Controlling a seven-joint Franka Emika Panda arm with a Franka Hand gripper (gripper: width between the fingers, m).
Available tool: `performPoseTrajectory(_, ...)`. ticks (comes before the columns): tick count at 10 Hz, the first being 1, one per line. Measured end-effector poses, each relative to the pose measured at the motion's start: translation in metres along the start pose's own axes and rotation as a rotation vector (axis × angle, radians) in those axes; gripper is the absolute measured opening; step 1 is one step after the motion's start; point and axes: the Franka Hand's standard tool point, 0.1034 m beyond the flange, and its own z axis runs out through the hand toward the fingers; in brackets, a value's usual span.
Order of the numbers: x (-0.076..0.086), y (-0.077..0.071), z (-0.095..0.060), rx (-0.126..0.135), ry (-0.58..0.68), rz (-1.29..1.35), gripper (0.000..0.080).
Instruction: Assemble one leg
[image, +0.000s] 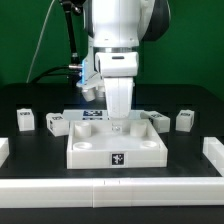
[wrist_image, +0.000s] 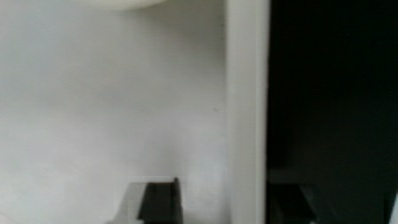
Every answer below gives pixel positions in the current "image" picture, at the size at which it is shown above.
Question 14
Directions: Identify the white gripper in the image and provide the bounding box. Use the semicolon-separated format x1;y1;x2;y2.
95;52;138;132

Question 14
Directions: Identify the white sheet with fiducial tags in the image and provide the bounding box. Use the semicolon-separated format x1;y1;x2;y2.
62;109;148;122

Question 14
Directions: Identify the white U-shaped obstacle fence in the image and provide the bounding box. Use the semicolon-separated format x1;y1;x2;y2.
0;136;224;208

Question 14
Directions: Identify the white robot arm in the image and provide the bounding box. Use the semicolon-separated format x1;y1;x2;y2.
78;0;171;131

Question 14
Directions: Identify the white thin cable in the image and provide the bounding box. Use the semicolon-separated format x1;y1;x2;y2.
25;0;56;84

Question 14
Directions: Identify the black cable bundle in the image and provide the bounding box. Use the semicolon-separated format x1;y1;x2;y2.
26;64;83;84

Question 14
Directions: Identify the white square tabletop part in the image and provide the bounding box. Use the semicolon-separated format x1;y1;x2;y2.
67;119;168;169

